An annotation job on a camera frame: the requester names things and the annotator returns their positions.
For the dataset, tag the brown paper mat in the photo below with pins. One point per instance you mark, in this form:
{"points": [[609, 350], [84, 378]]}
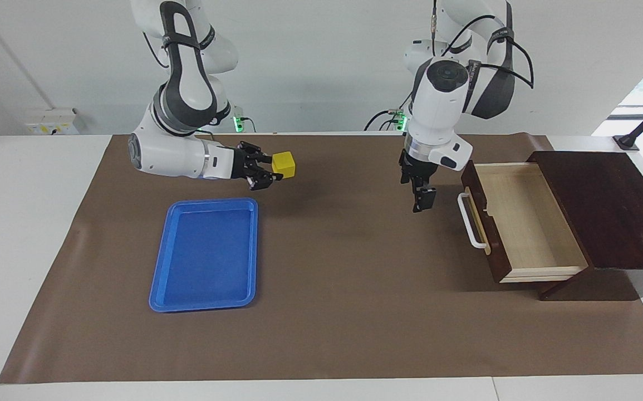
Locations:
{"points": [[354, 267]]}

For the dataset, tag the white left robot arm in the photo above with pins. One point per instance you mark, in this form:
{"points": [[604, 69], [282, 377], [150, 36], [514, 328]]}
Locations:
{"points": [[438, 106]]}

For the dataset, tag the blue plastic tray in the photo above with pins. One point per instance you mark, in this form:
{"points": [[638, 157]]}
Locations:
{"points": [[207, 256]]}

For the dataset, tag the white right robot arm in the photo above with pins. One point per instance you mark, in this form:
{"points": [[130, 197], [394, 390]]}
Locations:
{"points": [[176, 111]]}

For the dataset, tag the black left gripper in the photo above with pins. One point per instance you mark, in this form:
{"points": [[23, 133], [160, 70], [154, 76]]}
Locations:
{"points": [[422, 174]]}

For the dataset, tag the yellow cube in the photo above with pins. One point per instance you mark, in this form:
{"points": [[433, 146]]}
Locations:
{"points": [[284, 165]]}

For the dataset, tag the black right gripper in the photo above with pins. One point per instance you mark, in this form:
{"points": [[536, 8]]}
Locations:
{"points": [[244, 164]]}

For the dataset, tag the dark wooden drawer cabinet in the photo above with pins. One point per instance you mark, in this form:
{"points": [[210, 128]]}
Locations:
{"points": [[616, 206]]}

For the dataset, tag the white wall outlet box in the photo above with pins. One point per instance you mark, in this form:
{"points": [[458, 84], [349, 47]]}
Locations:
{"points": [[51, 121]]}

